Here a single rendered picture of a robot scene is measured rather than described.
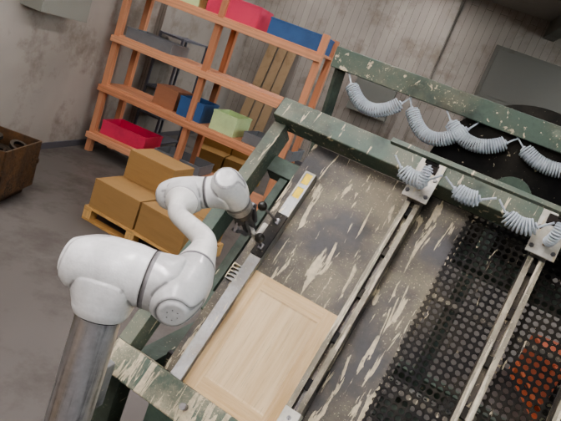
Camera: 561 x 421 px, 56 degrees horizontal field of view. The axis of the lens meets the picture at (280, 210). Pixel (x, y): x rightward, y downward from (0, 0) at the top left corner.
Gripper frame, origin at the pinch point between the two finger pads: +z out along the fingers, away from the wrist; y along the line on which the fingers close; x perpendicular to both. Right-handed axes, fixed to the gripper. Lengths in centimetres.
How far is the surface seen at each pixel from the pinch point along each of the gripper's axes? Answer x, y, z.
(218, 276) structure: -10.2, 17.2, 21.9
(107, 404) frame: -19, 79, 23
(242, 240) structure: -10.3, -0.7, 21.9
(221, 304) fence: 1.2, 26.8, 12.8
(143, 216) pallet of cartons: -194, -27, 233
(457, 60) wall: -121, -680, 659
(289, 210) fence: 2.8, -18.9, 12.9
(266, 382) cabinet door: 31, 42, 15
